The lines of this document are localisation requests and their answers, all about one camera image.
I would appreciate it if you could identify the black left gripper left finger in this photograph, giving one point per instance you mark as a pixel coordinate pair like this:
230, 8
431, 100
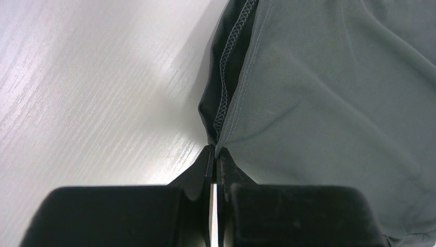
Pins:
176, 214

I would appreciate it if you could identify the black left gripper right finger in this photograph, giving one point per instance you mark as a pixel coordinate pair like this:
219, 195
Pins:
251, 214

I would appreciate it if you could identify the dark grey t-shirt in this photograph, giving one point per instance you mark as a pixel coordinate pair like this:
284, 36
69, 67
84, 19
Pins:
331, 93

